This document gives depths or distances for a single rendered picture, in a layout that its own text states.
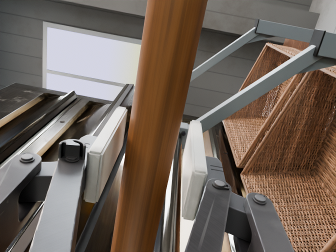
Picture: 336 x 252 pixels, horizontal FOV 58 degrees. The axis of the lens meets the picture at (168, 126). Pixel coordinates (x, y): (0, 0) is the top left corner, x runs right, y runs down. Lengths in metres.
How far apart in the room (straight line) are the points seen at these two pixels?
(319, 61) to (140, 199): 0.48
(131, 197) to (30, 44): 3.48
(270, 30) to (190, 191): 0.93
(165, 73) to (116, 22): 3.14
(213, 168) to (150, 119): 0.04
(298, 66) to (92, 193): 0.49
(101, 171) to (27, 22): 3.47
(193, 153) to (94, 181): 0.05
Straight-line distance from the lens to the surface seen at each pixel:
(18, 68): 3.77
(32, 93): 1.86
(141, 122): 0.17
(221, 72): 3.32
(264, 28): 1.05
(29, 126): 1.35
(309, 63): 0.60
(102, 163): 0.16
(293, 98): 1.15
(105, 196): 1.16
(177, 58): 0.16
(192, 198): 0.16
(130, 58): 3.30
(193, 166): 0.15
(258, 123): 1.73
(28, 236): 0.66
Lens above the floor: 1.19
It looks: 1 degrees down
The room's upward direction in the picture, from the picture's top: 79 degrees counter-clockwise
